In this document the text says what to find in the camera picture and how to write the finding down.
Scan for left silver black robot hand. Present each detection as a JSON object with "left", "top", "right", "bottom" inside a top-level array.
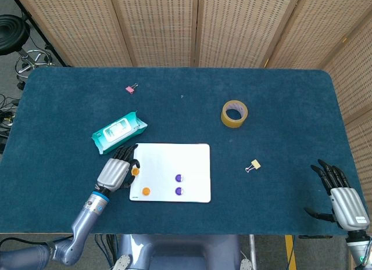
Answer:
[{"left": 95, "top": 144, "right": 141, "bottom": 192}]

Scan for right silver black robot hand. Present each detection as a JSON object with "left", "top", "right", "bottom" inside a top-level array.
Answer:
[{"left": 303, "top": 159, "right": 370, "bottom": 232}]

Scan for white rectangular board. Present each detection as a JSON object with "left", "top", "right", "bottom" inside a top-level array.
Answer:
[{"left": 129, "top": 143, "right": 212, "bottom": 203}]

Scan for green wet wipes pack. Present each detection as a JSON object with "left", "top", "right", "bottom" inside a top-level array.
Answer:
[{"left": 91, "top": 110, "right": 148, "bottom": 156}]

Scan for yellow floor tape strip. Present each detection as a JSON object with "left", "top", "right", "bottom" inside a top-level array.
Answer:
[{"left": 284, "top": 235, "right": 298, "bottom": 270}]

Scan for dark blue table cloth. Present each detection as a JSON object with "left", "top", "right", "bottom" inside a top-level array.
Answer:
[{"left": 0, "top": 66, "right": 367, "bottom": 235}]

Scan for yellow binder clip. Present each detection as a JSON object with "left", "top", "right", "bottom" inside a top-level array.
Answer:
[{"left": 245, "top": 159, "right": 262, "bottom": 174}]

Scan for blue-grey robot torso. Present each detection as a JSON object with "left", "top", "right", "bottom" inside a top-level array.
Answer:
[{"left": 112, "top": 233, "right": 253, "bottom": 270}]

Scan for silver metal pole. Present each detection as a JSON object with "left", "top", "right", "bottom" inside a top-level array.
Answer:
[{"left": 249, "top": 234, "right": 258, "bottom": 270}]

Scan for yellow packing tape roll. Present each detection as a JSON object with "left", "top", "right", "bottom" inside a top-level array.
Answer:
[{"left": 220, "top": 100, "right": 249, "bottom": 129}]

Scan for wooden woven folding screen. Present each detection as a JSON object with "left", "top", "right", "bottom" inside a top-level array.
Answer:
[{"left": 11, "top": 0, "right": 372, "bottom": 224}]

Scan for black stool chrome base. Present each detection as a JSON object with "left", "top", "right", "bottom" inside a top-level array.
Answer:
[{"left": 0, "top": 14, "right": 56, "bottom": 91}]

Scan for black cables under table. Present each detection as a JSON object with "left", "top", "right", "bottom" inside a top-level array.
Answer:
[{"left": 94, "top": 234, "right": 117, "bottom": 270}]

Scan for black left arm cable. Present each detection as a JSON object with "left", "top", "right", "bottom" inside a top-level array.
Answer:
[{"left": 0, "top": 236, "right": 73, "bottom": 249}]

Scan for tangled floor cables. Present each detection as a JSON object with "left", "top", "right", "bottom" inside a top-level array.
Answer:
[{"left": 0, "top": 92, "right": 20, "bottom": 140}]

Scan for black metal frame bar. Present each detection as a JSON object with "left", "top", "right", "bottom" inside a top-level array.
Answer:
[{"left": 8, "top": 0, "right": 72, "bottom": 68}]

